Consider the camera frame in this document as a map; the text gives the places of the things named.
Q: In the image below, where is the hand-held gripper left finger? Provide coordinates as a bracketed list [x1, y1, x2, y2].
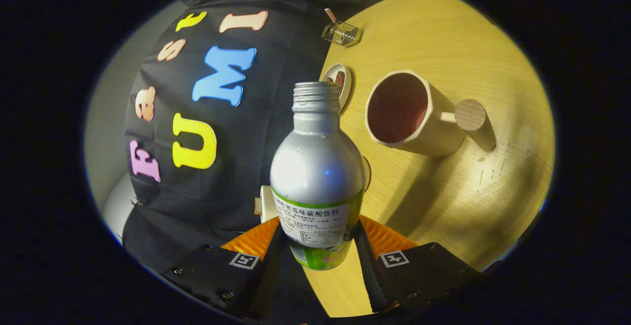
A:
[163, 217, 281, 322]

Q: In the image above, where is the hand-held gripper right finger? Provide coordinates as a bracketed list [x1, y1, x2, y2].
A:
[354, 215, 498, 316]

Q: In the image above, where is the silver green juice bottle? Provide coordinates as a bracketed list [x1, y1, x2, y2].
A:
[270, 81, 366, 271]

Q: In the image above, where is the beige cup with wooden handle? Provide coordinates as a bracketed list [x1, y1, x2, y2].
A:
[365, 70, 497, 158]

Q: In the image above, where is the white toaster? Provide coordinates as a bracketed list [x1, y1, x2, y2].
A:
[254, 185, 278, 224]

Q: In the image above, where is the wooden table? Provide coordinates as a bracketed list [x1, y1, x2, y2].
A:
[301, 0, 555, 318]

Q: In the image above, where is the black backdrop cloth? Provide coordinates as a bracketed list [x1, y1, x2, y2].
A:
[121, 0, 444, 325]

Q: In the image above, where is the white oval plate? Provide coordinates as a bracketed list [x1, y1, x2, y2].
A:
[319, 64, 353, 113]

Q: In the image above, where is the wire mesh holder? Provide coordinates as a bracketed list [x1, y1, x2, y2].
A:
[321, 21, 363, 47]

